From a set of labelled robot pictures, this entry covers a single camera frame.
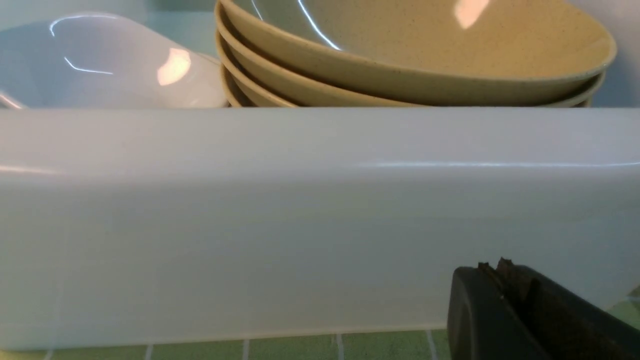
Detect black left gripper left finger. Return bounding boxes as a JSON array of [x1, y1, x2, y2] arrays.
[[446, 267, 550, 360]]

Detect white square dish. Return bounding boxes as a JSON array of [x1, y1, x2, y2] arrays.
[[0, 12, 228, 110]]

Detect large white plastic tub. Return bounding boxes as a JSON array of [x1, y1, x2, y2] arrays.
[[1, 0, 639, 350]]

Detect tan noodle bowl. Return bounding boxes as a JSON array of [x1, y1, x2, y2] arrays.
[[218, 0, 618, 107]]

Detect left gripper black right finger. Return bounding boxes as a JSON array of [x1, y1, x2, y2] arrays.
[[478, 258, 639, 360]]

